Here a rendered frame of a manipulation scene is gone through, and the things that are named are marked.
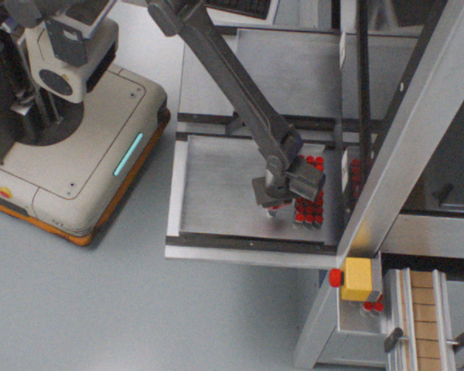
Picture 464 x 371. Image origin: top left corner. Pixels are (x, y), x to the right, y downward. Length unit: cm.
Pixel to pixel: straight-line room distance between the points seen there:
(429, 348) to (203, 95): 83
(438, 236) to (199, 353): 121
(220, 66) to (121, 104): 127
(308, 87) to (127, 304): 107
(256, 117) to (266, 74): 54
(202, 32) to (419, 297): 76
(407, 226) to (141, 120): 135
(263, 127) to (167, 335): 127
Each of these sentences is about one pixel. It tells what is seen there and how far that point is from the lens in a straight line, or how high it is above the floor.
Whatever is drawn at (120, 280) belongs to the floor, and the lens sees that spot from 267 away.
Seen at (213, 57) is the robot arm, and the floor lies 136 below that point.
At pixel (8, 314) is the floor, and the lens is 269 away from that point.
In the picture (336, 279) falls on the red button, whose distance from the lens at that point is 161.
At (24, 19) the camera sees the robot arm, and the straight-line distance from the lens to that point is 168.
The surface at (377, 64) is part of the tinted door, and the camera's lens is 150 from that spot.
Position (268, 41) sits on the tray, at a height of 88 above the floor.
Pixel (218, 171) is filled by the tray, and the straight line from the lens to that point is 183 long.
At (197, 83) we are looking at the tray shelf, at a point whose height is 88.
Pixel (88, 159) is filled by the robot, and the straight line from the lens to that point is 257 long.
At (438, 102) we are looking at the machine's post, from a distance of 115.
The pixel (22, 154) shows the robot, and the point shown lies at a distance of 261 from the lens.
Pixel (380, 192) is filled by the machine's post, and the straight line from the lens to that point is 139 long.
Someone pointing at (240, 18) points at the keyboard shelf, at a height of 80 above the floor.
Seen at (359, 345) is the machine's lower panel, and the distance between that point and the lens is 233.
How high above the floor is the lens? 249
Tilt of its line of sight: 63 degrees down
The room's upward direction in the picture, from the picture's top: 6 degrees clockwise
